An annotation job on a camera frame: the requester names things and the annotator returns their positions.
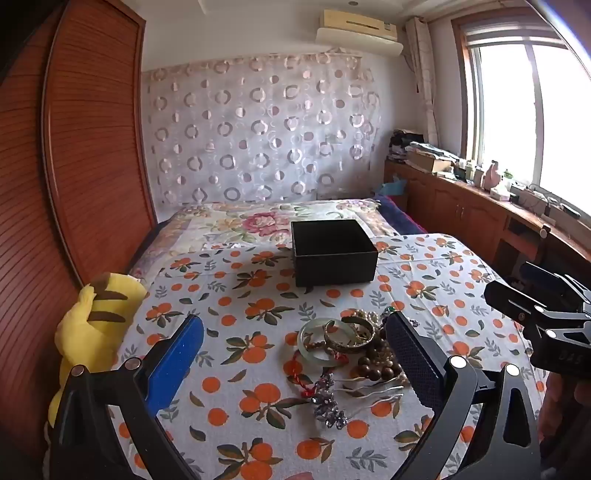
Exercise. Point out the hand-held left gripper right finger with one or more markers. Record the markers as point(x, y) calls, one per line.
point(411, 364)

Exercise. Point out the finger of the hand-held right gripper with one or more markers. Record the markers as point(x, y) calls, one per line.
point(512, 300)
point(547, 279)

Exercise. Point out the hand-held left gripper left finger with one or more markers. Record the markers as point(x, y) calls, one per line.
point(178, 360)

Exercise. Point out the pale green jade bangle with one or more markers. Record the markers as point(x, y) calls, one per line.
point(302, 344)

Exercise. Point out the black jewelry box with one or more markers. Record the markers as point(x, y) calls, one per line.
point(332, 267)

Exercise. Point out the person's right hand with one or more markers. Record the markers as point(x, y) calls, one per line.
point(583, 397)

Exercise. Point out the silver wavy hairpin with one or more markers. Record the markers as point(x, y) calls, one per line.
point(369, 396)

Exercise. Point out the gold metal bangle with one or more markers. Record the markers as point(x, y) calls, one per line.
point(351, 348)

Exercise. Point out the orange fruit print cloth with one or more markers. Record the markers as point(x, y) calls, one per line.
point(258, 332)

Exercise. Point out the yellow plush toy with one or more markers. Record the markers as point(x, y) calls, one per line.
point(87, 332)

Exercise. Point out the silver crystal hairpin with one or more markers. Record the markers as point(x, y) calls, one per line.
point(325, 406)

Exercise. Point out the white tissue pack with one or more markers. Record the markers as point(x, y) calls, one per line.
point(499, 193)

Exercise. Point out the wooden cabinet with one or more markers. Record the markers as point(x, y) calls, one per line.
point(448, 203)

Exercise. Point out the pink figurine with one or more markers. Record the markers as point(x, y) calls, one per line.
point(493, 175)

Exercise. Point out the dark blue blanket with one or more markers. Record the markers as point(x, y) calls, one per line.
point(401, 217)

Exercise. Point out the floral bedsheet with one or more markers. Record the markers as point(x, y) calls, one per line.
point(231, 226)

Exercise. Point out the cardboard box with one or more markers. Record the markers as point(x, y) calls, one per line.
point(427, 161)

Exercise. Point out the teal cloth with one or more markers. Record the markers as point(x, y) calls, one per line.
point(392, 187)

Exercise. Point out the stack of folded clothes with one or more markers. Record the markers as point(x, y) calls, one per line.
point(401, 145)

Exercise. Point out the circle pattern sheer curtain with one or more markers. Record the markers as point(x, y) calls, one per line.
point(258, 138)

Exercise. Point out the wooden slatted wardrobe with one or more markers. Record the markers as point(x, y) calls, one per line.
point(92, 138)

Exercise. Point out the white window curtain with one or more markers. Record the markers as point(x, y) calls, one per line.
point(422, 69)

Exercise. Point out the white air conditioner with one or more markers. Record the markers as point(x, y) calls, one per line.
point(360, 27)

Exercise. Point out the wooden frame window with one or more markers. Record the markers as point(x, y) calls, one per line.
point(503, 115)

